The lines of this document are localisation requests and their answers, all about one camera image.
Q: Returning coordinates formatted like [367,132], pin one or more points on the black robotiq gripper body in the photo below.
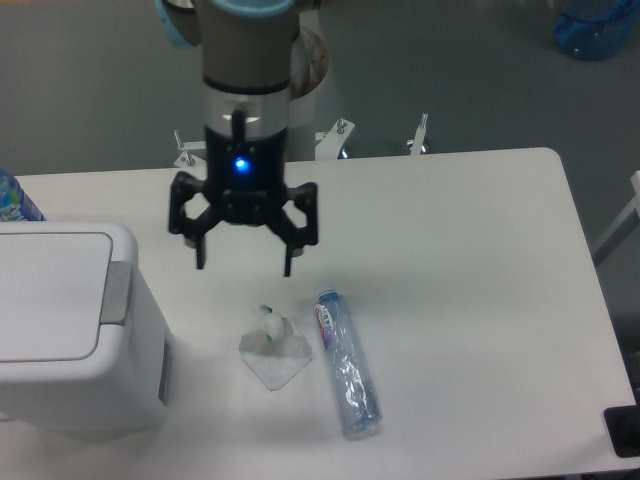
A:
[245,176]

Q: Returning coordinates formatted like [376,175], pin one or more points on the white push-lid trash can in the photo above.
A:
[84,344]

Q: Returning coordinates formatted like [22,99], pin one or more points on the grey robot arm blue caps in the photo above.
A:
[246,50]

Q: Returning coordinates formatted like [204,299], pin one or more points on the crumpled clear plastic wrapper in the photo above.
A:
[274,351]

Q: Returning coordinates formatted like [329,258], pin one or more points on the blue labelled bottle left edge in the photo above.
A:
[16,205]

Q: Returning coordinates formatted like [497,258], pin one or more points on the crushed clear plastic bottle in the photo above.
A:
[352,383]

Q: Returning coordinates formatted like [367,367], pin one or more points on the large blue water jug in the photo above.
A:
[593,30]

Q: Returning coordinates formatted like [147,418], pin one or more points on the black clamp at table edge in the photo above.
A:
[623,426]

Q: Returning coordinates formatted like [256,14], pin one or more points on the white metal base frame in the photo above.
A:
[337,143]

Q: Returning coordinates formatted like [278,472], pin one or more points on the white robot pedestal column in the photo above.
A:
[309,67]

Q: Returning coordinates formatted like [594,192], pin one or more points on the white frame at right edge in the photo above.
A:
[620,228]

